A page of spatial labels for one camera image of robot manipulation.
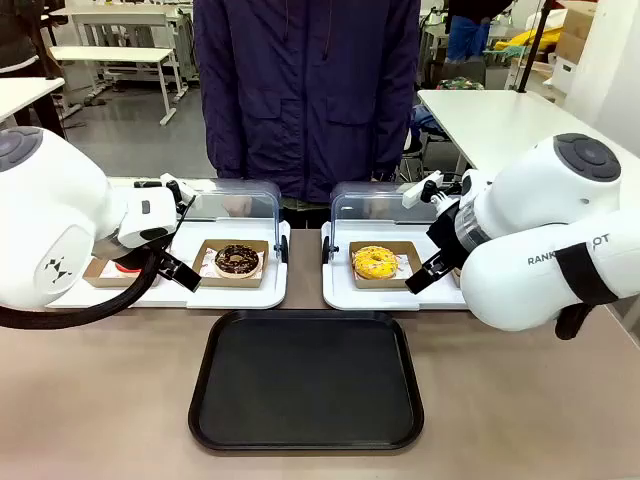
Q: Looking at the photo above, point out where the large white table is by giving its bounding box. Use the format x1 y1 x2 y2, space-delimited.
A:
416 88 596 177

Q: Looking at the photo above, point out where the white desk with metal legs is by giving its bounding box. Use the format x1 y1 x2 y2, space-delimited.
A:
48 45 177 127

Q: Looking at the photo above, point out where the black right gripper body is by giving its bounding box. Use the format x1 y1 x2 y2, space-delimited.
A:
425 201 470 267

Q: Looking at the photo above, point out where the black strap on arm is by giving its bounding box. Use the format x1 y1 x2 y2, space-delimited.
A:
554 244 621 307

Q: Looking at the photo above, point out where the person in navy jacket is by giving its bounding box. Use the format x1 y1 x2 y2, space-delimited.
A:
191 0 422 205

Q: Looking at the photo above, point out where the white display case base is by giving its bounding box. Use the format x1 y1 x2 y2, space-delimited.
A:
47 219 290 311
321 219 472 312

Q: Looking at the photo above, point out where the yellow sprinkled donut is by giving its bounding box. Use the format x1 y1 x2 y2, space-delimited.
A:
351 244 400 282

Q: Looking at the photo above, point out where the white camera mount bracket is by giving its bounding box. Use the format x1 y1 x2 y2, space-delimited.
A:
159 172 199 207
402 169 464 212

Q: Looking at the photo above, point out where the person's right hand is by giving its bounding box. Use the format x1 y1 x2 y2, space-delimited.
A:
223 195 255 218

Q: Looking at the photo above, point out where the brown cardboard box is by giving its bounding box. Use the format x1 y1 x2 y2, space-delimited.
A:
553 0 597 65

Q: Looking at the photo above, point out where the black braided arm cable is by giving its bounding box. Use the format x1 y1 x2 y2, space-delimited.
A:
0 248 162 330

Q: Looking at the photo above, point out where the black plastic serving tray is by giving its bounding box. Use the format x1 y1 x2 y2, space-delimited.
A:
187 309 426 454

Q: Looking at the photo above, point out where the chocolate sprinkled donut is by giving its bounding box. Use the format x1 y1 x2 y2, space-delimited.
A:
213 243 264 279

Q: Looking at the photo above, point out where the background person in blue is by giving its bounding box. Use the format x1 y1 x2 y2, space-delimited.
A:
444 0 514 65

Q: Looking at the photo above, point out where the yellow cloth bundle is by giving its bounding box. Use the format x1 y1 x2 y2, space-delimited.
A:
493 25 565 55

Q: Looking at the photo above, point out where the white right camera mount bracket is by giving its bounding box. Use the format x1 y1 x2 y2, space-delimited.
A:
402 169 464 212

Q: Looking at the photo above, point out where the background person in dark clothes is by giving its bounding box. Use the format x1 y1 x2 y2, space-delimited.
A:
0 0 67 80

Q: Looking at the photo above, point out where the clear display case lid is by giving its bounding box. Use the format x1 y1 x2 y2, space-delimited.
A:
173 178 285 262
329 180 454 262

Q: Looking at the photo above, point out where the white table with black leg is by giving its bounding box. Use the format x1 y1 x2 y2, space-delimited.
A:
0 76 68 140

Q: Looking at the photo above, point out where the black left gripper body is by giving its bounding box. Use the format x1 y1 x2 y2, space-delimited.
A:
106 233 175 275

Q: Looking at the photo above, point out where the white left camera mount bracket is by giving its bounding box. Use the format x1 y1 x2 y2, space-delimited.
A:
159 172 199 207

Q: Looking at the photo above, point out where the white storage box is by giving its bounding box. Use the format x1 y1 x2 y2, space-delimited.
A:
548 55 582 92

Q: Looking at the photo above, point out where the black cable loop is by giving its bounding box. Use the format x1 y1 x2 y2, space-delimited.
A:
554 301 595 342

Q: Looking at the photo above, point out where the camouflage patterned bag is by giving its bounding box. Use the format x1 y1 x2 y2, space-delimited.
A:
434 74 487 92

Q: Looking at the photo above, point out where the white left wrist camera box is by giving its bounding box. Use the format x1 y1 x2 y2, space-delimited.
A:
118 186 179 250

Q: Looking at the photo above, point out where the black metal pole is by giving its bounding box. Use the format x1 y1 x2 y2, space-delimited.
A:
516 0 557 95

